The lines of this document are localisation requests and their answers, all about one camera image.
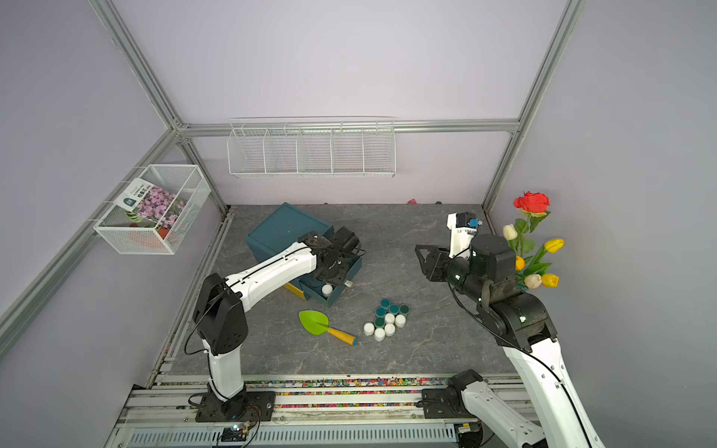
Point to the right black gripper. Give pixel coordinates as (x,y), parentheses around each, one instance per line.
(436,267)

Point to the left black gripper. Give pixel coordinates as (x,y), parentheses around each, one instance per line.
(340,278)

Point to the teal drawer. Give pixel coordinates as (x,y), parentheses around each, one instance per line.
(312,286)

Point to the teal drawer cabinet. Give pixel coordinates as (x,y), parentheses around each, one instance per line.
(281,229)

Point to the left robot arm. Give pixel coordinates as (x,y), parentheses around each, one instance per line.
(220,320)

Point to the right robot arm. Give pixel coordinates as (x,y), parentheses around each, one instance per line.
(484,272)

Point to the yellow bottom drawer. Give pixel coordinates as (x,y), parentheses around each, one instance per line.
(295,290)

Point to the green toy shovel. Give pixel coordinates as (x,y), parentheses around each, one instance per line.
(317,323)

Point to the glass vase with flowers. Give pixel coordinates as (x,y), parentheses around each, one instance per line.
(532,272)

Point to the colourful pebble tray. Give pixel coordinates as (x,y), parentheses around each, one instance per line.
(350,392)

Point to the purple flower seed packet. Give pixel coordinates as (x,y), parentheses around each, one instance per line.
(146,203)

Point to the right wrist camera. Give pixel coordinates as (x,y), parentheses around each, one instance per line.
(463,228)

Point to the long white wire basket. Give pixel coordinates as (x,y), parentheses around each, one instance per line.
(312,147)

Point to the small white wire basket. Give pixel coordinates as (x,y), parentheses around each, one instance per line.
(129,238)

